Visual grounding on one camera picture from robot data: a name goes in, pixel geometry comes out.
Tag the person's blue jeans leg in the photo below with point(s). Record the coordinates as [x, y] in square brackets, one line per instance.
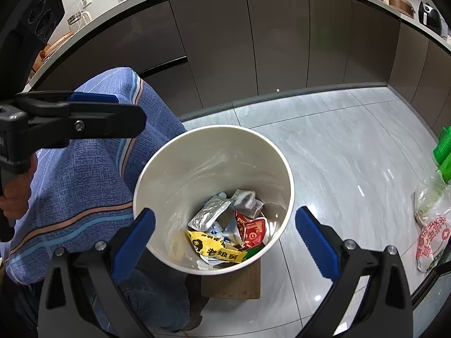
[155, 299]

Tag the blue striped towel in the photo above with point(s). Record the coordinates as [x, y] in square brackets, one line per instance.
[77, 183]

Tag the glass jar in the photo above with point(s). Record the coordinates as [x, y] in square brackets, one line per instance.
[78, 20]

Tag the black metal frame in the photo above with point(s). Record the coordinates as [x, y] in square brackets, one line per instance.
[431, 285]

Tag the green wrapper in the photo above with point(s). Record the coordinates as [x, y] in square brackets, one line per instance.
[252, 252]

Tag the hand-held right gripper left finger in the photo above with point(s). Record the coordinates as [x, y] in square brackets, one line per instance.
[135, 237]

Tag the red and white packet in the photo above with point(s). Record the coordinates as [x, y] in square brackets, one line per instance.
[252, 232]

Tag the white round waste bin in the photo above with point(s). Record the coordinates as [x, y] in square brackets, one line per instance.
[197, 162]

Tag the dark brown shoe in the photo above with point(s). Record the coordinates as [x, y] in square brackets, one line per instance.
[197, 310]

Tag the small grey packet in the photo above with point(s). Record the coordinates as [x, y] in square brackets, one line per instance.
[243, 199]

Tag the yellow wrapper with black print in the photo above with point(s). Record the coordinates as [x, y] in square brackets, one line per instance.
[211, 244]

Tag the wooden board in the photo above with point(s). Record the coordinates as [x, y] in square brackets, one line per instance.
[232, 285]

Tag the clear plastic bag red print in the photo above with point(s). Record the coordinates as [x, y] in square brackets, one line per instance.
[431, 232]

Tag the white wall socket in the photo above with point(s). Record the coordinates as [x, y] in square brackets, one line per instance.
[86, 0]

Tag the silver foil pouch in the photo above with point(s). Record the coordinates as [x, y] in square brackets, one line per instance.
[208, 214]

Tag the kitchen counter with brown cabinets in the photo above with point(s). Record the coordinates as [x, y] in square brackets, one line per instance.
[218, 35]

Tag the wooden tray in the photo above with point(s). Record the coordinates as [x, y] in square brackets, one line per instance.
[58, 44]

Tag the black air fryer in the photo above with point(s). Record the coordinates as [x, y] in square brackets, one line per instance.
[430, 19]

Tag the blue and white packet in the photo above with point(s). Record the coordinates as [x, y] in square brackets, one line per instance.
[229, 232]

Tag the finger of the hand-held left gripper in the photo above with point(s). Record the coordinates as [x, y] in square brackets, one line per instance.
[105, 121]
[91, 98]

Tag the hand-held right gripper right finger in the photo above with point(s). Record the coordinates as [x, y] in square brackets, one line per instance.
[317, 244]

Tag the person's left hand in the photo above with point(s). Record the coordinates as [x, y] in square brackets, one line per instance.
[21, 193]

